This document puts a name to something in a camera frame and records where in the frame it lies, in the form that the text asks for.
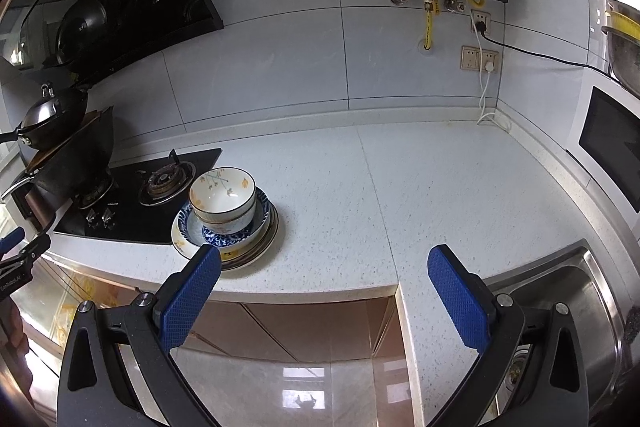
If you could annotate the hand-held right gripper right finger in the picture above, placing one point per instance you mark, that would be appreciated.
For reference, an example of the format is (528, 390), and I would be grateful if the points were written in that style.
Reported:
(457, 302)

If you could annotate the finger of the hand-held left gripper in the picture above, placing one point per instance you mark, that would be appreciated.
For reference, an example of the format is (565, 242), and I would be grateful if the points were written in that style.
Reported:
(35, 249)
(11, 239)

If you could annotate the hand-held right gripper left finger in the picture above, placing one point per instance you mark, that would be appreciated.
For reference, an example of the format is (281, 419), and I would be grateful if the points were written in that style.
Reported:
(192, 297)

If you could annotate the blue patterned deep plate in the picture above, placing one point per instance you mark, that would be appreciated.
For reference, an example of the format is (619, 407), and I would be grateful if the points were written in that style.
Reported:
(222, 238)

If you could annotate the yellow leaf print bowl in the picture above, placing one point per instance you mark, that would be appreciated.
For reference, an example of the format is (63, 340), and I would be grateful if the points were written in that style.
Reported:
(225, 202)

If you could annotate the gas stove burner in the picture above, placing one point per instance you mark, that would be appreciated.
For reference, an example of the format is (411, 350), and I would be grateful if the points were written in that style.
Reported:
(95, 197)
(162, 182)

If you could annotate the black glass gas stove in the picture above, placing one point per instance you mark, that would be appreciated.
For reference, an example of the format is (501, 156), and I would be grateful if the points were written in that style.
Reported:
(130, 222)

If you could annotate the black frying pan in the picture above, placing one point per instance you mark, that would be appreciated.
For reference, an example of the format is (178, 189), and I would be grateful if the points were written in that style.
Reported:
(75, 152)

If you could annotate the lower kitchen cabinet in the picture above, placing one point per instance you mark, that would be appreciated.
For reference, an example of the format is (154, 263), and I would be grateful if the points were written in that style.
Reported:
(300, 332)

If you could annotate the wok with metal lid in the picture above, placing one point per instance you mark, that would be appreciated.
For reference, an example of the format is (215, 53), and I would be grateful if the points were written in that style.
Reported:
(50, 117)

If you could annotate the stainless steel sink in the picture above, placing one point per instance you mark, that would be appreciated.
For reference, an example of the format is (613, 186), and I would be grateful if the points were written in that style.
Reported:
(590, 307)

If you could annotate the microwave oven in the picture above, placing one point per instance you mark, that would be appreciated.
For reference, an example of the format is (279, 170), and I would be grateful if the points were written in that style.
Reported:
(610, 142)

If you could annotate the beige wall socket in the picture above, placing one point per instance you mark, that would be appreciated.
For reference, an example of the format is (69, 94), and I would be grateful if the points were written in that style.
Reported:
(472, 57)

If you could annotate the white wall socket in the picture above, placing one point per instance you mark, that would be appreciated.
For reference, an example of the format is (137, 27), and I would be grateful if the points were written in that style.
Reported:
(481, 18)

